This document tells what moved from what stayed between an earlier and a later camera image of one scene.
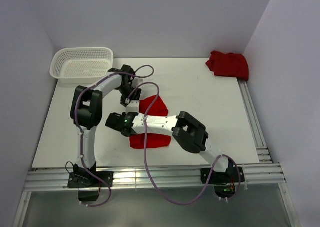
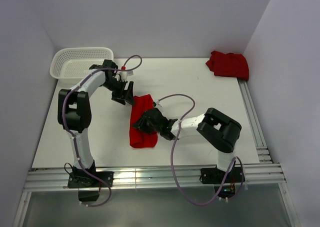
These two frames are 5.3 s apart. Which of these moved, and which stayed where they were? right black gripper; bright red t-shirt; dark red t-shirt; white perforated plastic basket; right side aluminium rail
Moved: bright red t-shirt; right black gripper
Stayed: right side aluminium rail; white perforated plastic basket; dark red t-shirt
